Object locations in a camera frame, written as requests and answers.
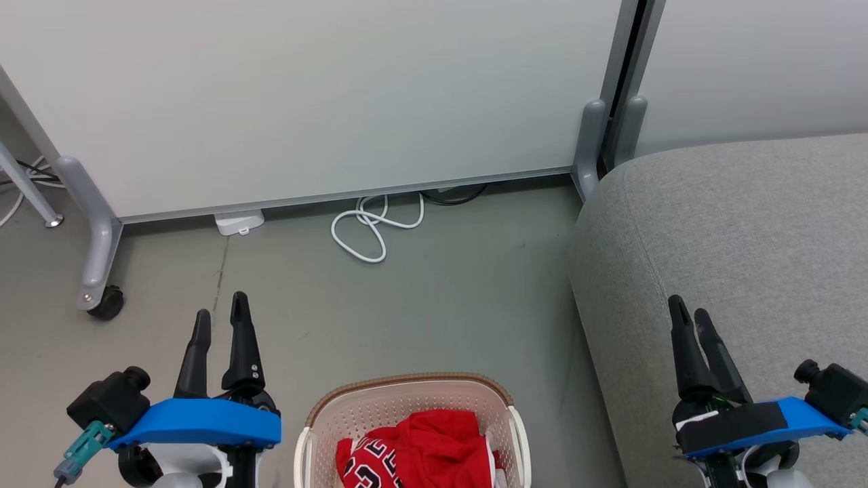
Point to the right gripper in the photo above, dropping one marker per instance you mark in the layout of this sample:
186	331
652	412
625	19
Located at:
753	468

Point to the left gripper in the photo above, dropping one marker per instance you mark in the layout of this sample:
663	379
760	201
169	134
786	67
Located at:
183	468

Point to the red shorts with white stripe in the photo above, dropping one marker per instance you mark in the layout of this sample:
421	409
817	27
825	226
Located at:
441	440

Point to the grey fabric sofa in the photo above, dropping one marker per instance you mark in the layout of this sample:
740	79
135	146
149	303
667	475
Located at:
739	251

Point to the black caster wheel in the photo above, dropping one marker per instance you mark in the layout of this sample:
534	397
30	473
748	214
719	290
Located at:
108	303

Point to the white power adapter box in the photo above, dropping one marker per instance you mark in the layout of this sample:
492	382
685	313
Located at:
239	220

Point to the cream plastic laundry basket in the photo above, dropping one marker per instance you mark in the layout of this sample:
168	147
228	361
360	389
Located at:
380	400

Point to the grey partition foot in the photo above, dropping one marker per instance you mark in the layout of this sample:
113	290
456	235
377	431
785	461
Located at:
588	142
98	230
629	129

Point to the grey metal table leg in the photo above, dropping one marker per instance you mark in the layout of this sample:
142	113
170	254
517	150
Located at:
27	183

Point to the wide white partition panel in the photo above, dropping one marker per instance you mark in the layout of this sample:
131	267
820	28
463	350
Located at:
305	102

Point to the narrow white partition panel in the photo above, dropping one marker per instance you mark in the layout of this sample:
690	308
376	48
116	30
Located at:
746	68

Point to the blue left camera mount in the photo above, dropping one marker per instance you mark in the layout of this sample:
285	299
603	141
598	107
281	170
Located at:
203	421

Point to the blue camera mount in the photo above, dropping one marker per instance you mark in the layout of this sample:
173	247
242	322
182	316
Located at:
203	421
800	419

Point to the blue right camera mount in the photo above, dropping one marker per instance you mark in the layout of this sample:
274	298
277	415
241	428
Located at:
800	419

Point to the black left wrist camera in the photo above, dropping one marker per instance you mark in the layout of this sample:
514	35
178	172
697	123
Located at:
108	400

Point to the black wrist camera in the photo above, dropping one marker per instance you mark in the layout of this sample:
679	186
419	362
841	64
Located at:
837	390
108	400

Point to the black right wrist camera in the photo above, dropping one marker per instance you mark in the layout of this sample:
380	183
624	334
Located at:
837	390

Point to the teal left camera connector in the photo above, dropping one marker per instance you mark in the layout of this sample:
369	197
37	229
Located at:
85	444

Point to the teal camera connector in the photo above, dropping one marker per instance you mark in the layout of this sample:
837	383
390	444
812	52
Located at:
861	420
85	444

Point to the teal right camera connector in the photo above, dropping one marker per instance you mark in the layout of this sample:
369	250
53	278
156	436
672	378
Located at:
861	420

